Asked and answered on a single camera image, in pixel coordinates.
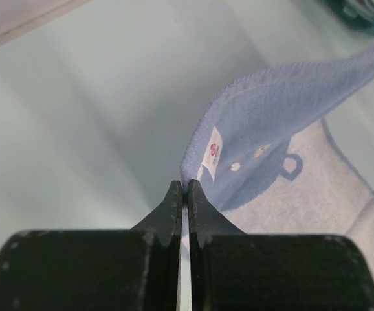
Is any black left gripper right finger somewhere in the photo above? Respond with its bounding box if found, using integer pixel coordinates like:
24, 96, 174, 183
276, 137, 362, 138
186, 180, 374, 310

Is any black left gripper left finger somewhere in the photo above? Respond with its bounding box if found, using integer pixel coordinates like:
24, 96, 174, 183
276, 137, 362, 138
0, 181, 182, 310

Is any light blue towel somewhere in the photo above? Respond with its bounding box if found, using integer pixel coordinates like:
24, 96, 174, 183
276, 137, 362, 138
181, 47, 374, 274

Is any teal transparent plastic tray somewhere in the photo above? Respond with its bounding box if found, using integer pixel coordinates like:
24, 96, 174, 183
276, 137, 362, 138
324, 0, 374, 36

